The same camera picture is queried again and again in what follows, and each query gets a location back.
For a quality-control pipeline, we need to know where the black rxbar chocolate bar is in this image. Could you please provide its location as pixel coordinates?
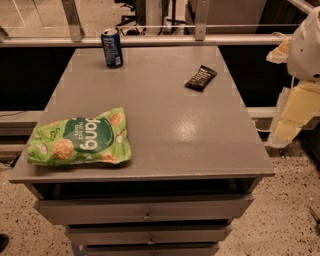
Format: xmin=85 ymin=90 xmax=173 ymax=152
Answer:
xmin=185 ymin=65 xmax=217 ymax=92

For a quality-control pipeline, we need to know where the metal railing frame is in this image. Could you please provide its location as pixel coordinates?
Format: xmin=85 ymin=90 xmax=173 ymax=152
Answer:
xmin=0 ymin=0 xmax=284 ymax=47

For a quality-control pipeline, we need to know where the blue soda can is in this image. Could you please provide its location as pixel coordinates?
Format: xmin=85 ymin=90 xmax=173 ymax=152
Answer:
xmin=101 ymin=28 xmax=123 ymax=68

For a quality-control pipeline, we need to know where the white cable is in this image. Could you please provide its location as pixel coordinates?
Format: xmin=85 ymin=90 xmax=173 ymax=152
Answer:
xmin=253 ymin=119 xmax=273 ymax=134

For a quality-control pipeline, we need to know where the green rice chip bag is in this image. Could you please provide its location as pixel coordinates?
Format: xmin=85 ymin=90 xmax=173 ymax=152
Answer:
xmin=27 ymin=107 xmax=132 ymax=166

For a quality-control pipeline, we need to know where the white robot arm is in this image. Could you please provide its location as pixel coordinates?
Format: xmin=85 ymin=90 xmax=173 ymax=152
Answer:
xmin=266 ymin=7 xmax=320 ymax=148

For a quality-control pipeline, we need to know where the black shoe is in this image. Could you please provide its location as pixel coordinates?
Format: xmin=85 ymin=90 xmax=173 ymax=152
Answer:
xmin=0 ymin=234 xmax=9 ymax=253

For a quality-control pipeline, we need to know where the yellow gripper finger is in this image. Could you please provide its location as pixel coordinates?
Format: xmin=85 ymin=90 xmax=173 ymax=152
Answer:
xmin=266 ymin=38 xmax=291 ymax=64
xmin=268 ymin=82 xmax=320 ymax=148

